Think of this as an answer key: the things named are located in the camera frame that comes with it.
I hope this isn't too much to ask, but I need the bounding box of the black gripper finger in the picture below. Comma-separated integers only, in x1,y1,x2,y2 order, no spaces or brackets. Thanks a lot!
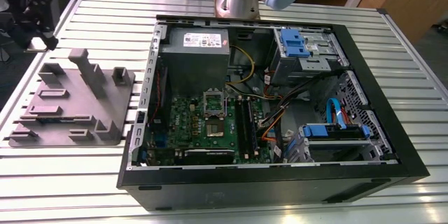
16,16,36,49
34,0,60,51

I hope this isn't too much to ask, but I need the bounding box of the metal socket cover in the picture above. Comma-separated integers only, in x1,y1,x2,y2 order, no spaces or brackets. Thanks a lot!
202,90,225,116

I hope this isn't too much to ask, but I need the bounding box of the CPU socket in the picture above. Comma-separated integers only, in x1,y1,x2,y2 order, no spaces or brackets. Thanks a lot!
205,119,225,137

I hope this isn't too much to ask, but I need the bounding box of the green RAM stick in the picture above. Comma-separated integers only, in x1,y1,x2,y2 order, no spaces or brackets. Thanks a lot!
36,115,77,124

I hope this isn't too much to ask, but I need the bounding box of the grey parts rack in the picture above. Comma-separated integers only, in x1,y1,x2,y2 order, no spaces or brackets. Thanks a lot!
6,48,136,147

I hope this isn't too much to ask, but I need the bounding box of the grey power supply unit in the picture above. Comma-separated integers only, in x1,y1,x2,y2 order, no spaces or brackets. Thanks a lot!
157,27,232,92

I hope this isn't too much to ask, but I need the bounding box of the green motherboard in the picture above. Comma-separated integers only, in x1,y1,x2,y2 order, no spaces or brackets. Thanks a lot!
144,87,277,166

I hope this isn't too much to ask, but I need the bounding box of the metal locking lever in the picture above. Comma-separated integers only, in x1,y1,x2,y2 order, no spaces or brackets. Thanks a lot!
222,87,232,120

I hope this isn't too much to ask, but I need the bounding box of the black RAM slot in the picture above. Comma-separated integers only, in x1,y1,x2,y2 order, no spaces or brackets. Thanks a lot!
233,96,246,158

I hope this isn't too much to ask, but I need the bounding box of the black graphics card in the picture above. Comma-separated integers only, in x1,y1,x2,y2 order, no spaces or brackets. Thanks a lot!
181,148,236,166

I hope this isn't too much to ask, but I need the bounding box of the blue plastic drive latch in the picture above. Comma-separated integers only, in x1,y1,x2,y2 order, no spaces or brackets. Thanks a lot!
278,28,312,58

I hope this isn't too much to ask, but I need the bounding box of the metal drive cage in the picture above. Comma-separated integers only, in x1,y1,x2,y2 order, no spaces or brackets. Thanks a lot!
270,27,350,86

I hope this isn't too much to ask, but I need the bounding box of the hard disk in blue carrier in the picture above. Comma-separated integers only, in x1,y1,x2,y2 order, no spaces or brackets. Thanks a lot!
301,123,372,141

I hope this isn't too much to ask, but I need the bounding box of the black open PC case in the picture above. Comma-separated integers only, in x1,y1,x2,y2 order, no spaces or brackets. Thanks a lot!
116,14,430,211

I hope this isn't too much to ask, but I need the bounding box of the metal disk bay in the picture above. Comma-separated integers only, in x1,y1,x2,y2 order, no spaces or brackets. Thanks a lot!
296,123,400,164

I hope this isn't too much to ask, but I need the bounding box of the black chair base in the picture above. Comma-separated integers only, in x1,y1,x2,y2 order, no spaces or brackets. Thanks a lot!
432,19,448,34

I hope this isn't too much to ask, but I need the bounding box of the yellow wire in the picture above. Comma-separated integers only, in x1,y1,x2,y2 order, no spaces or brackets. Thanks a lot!
225,45,257,86

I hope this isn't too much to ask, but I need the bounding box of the black wire bundle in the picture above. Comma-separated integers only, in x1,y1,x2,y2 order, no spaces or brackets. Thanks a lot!
260,71,346,130

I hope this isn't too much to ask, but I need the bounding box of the orange wire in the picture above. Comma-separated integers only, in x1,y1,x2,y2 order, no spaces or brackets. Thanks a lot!
260,126,277,141

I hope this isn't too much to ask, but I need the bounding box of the blue flat wire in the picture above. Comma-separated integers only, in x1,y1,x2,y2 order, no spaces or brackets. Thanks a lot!
325,98,348,130

